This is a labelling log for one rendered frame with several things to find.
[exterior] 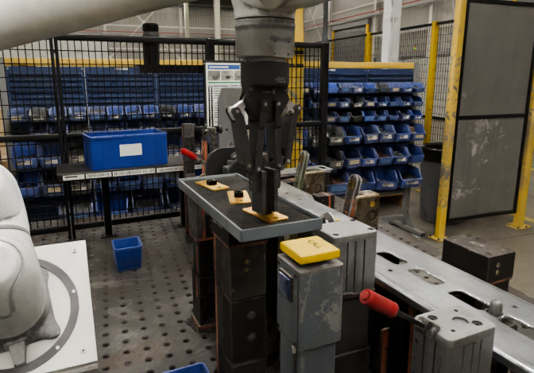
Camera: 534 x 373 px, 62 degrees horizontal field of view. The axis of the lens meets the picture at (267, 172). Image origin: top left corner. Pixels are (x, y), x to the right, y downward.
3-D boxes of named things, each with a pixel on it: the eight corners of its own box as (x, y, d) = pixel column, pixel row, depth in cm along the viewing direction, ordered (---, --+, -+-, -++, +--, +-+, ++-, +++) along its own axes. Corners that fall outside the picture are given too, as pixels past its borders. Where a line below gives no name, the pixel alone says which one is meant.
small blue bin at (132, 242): (144, 268, 162) (143, 245, 160) (116, 273, 158) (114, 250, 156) (139, 258, 171) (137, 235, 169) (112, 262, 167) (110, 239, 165)
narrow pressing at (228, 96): (245, 169, 188) (244, 87, 181) (219, 171, 183) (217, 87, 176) (244, 169, 188) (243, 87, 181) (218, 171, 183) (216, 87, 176)
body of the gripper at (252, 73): (255, 59, 62) (255, 125, 64) (302, 60, 67) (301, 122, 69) (228, 60, 68) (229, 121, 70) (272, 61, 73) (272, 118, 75)
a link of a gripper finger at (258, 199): (266, 171, 70) (262, 171, 69) (265, 214, 71) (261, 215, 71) (256, 168, 72) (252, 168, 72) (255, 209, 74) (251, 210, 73)
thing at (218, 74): (249, 126, 216) (249, 60, 209) (205, 128, 206) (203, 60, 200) (248, 126, 217) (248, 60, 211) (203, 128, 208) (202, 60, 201)
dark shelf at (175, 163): (276, 163, 201) (276, 156, 200) (57, 183, 163) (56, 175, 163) (257, 155, 220) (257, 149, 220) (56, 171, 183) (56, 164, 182)
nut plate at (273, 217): (289, 219, 71) (289, 211, 70) (270, 223, 69) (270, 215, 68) (260, 207, 77) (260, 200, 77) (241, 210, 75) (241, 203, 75)
